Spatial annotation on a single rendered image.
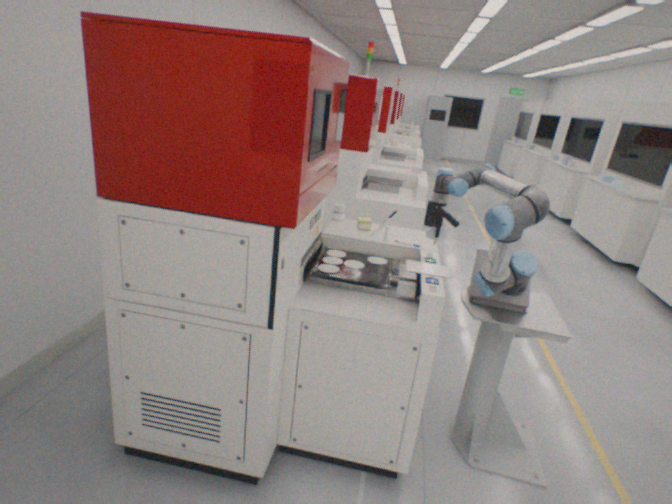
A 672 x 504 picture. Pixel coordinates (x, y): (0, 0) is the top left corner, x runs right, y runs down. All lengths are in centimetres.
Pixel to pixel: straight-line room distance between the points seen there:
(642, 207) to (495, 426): 430
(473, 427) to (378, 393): 69
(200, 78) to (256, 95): 19
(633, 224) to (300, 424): 514
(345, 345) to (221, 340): 51
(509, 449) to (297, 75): 213
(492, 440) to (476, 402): 30
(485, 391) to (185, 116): 185
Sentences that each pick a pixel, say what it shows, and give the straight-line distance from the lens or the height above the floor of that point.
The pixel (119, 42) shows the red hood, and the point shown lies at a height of 174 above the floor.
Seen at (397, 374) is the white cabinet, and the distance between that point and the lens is 190.
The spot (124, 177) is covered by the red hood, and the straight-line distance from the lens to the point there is 171.
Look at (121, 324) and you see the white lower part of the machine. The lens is 195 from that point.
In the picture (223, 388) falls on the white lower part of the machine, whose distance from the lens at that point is 189.
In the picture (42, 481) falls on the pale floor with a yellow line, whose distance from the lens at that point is 242.
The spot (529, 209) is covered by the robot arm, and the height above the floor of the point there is 137.
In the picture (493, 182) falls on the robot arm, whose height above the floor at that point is 141.
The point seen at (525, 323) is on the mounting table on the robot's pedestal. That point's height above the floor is 82.
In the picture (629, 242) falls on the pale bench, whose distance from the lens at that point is 647.
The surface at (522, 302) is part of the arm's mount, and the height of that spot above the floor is 87.
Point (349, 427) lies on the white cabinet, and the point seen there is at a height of 27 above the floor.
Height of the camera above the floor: 168
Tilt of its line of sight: 21 degrees down
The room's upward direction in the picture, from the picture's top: 7 degrees clockwise
